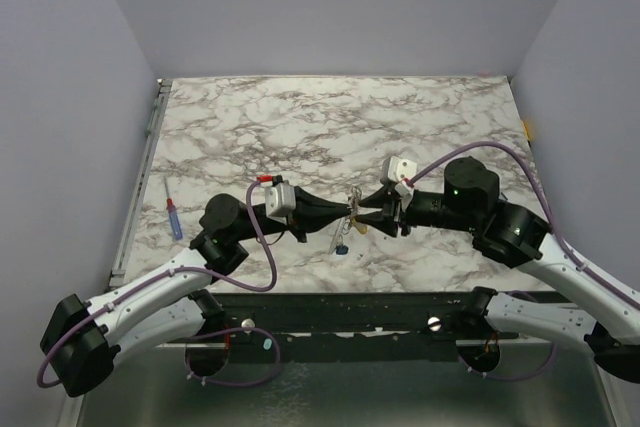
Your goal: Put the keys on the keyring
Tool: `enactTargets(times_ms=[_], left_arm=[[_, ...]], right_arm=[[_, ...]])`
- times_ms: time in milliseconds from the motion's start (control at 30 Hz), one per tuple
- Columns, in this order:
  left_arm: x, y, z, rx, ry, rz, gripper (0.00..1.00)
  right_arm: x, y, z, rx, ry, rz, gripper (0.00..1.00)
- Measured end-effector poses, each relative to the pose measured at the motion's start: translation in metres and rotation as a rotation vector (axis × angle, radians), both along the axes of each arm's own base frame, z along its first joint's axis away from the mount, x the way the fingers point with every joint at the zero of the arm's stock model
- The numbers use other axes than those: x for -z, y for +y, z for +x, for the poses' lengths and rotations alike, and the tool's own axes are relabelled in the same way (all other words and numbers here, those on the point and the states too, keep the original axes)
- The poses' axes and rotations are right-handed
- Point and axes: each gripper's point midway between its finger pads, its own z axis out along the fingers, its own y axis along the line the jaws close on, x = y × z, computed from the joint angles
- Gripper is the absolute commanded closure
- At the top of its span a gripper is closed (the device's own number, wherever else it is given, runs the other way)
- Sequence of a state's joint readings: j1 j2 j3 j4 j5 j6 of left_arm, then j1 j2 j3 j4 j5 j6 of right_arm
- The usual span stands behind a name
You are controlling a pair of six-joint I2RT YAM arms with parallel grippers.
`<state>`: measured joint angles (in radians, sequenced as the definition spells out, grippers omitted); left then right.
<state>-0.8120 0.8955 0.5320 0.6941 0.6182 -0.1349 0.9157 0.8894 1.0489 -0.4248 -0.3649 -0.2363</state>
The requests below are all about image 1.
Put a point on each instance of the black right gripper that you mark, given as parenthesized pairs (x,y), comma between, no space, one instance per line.
(398,212)

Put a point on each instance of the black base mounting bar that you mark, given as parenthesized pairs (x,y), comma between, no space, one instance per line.
(350,327)

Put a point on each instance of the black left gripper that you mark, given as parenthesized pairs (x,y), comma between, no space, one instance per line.
(313,213)

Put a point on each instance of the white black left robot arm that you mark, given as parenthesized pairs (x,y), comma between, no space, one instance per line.
(85,340)

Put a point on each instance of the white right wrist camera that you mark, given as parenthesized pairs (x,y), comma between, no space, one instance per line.
(396,172)

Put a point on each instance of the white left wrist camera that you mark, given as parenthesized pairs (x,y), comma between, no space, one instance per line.
(280,196)

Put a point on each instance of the aluminium table edge rail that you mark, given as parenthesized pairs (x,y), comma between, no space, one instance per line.
(152,132)

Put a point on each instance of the key with yellow tag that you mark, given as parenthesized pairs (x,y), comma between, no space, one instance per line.
(359,227)

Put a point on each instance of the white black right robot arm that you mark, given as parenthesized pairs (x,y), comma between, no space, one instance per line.
(603,318)

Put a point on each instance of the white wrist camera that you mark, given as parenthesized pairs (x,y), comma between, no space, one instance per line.
(280,196)
(396,172)

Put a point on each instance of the blue handled screwdriver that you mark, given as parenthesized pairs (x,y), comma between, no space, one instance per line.
(173,218)

